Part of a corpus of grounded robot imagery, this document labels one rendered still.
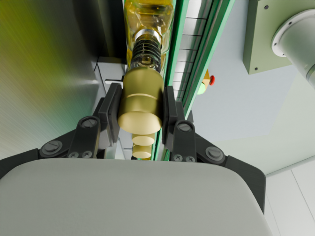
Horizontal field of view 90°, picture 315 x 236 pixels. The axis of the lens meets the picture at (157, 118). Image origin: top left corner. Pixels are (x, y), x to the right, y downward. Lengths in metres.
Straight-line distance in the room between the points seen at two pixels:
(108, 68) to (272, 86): 0.70
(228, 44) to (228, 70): 0.12
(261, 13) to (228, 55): 0.18
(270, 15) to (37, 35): 0.51
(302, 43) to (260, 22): 0.11
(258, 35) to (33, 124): 0.56
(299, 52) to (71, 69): 0.50
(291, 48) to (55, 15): 0.52
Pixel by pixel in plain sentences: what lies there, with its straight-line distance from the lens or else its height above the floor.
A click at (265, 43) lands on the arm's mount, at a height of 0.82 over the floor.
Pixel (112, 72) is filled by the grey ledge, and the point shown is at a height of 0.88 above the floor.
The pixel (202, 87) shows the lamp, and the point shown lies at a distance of 0.60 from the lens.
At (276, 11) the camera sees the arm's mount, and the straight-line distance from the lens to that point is 0.57.
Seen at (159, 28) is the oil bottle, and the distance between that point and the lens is 0.19.
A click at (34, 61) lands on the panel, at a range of 0.23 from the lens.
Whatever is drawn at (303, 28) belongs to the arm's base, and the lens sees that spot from 0.57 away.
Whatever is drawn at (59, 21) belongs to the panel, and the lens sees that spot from 0.28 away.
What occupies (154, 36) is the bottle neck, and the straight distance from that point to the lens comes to 0.18.
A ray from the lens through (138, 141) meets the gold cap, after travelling 0.24.
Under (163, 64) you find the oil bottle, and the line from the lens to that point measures 0.23.
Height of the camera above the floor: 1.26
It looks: 34 degrees down
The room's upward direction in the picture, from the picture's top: 179 degrees counter-clockwise
